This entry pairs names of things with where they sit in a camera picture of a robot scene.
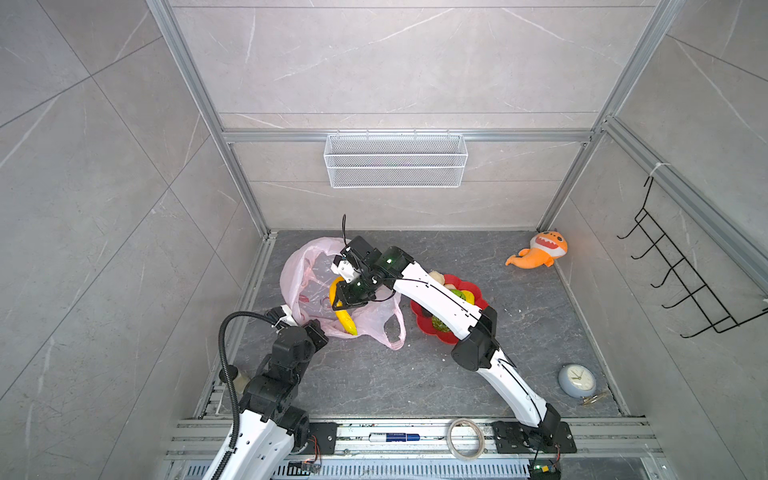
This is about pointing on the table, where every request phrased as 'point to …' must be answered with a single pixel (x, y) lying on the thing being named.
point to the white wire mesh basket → (359, 161)
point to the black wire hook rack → (689, 293)
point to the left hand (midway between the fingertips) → (323, 317)
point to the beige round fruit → (438, 276)
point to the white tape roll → (449, 439)
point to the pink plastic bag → (305, 276)
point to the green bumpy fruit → (439, 324)
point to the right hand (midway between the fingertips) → (340, 307)
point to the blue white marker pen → (376, 437)
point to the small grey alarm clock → (578, 381)
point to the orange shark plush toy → (545, 247)
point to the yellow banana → (343, 315)
